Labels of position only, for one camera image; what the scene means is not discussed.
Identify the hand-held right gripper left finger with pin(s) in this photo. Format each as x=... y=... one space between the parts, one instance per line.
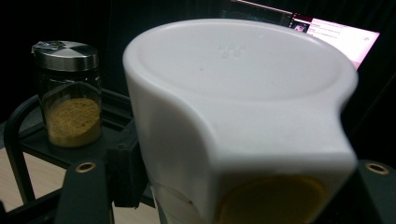
x=124 y=168

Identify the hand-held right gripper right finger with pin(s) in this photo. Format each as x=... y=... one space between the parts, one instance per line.
x=370 y=199

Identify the black metal two-tier rack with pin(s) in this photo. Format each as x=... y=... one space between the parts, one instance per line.
x=118 y=109

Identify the steel lid glass spice jar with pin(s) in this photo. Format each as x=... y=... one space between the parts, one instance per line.
x=73 y=118

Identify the white lid spice jar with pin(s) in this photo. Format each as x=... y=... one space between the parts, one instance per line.
x=236 y=118

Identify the lit monitor screen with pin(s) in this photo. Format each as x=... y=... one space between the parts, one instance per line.
x=339 y=37

